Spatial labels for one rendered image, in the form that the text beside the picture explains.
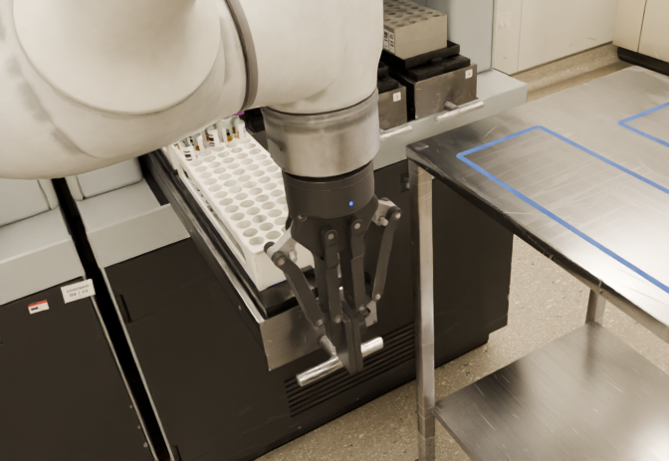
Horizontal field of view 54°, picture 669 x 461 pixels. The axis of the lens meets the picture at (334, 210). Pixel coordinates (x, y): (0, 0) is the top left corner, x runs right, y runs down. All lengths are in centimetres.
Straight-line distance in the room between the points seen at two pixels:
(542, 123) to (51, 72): 75
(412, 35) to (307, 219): 73
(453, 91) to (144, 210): 57
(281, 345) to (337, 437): 90
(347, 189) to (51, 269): 63
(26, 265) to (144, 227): 17
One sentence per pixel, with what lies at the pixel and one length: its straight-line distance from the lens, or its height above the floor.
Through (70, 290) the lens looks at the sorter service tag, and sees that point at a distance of 107.
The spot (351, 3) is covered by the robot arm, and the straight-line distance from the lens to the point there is 44.
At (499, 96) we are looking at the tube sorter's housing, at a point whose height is 73.
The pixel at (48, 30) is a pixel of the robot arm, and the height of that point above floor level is 117.
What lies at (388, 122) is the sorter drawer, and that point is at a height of 75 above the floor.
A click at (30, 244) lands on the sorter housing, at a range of 105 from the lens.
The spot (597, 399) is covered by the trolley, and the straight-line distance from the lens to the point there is 132.
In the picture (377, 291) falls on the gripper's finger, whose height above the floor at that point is 85.
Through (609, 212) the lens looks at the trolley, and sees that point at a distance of 80.
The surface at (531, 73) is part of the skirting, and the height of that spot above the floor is 7.
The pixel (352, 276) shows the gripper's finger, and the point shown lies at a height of 88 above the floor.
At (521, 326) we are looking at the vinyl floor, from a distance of 183.
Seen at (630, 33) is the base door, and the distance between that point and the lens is 336.
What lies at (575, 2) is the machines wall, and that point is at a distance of 318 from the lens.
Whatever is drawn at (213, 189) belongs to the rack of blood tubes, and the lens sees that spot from 80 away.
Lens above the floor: 126
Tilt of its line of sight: 33 degrees down
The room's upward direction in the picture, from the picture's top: 6 degrees counter-clockwise
